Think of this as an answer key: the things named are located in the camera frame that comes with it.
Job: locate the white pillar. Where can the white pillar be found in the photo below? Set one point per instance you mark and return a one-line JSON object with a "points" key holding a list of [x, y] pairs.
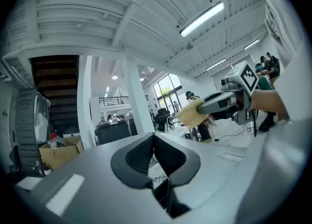
{"points": [[85, 108], [136, 96]]}

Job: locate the person's white t-shirt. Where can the person's white t-shirt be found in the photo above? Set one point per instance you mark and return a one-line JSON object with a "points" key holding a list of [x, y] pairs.
{"points": [[292, 59]]}

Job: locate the person's right forearm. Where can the person's right forearm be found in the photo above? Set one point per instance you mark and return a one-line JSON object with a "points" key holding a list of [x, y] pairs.
{"points": [[268, 101]]}

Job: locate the large black appliance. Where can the large black appliance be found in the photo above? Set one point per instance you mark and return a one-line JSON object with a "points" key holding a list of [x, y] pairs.
{"points": [[112, 132]]}

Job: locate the large cardboard box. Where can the large cardboard box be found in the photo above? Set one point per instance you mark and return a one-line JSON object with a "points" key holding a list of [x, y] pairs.
{"points": [[61, 157]]}

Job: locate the yellow sponge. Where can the yellow sponge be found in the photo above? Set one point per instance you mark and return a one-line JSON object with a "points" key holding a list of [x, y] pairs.
{"points": [[189, 115]]}

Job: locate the grey white appliance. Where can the grey white appliance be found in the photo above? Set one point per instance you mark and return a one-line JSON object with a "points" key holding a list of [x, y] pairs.
{"points": [[24, 115]]}

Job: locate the dark grey machine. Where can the dark grey machine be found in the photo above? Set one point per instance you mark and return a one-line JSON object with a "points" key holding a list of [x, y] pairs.
{"points": [[26, 159]]}

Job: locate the glass window wall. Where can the glass window wall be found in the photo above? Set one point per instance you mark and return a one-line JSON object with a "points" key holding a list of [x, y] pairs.
{"points": [[165, 88]]}

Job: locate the ceiling tube light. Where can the ceiling tube light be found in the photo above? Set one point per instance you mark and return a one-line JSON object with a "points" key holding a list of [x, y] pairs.
{"points": [[216, 64], [251, 44], [202, 19]]}

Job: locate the black office chair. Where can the black office chair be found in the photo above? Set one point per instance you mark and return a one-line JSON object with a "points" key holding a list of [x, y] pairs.
{"points": [[162, 118]]}

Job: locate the dark wooden staircase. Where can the dark wooden staircase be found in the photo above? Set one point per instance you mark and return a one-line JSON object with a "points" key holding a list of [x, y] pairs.
{"points": [[56, 79]]}

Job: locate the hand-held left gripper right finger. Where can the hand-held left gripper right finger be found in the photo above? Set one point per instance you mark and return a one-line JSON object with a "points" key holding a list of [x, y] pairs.
{"points": [[175, 164]]}

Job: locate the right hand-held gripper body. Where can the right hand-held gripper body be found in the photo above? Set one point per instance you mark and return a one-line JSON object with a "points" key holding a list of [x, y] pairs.
{"points": [[248, 79]]}

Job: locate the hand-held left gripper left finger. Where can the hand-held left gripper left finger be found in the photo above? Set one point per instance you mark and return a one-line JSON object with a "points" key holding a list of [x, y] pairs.
{"points": [[136, 164]]}

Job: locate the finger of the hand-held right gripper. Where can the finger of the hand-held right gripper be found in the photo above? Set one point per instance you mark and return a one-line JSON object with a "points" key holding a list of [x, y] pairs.
{"points": [[214, 108], [214, 93]]}

